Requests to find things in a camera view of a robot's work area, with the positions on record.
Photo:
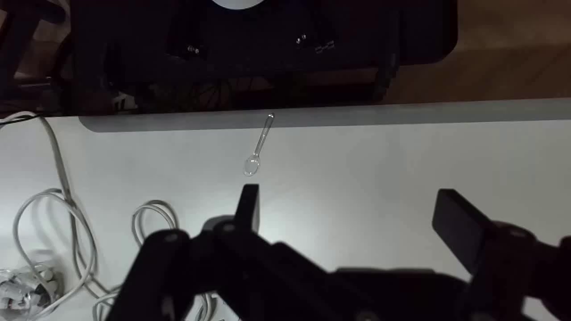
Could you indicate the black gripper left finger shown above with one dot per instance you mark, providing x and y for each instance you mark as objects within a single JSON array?
[{"x": 179, "y": 274}]

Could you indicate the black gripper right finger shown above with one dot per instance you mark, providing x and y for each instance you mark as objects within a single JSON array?
[{"x": 511, "y": 269}]

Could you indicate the clear plastic spoon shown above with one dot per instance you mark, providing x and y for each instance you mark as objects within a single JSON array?
[{"x": 252, "y": 163}]

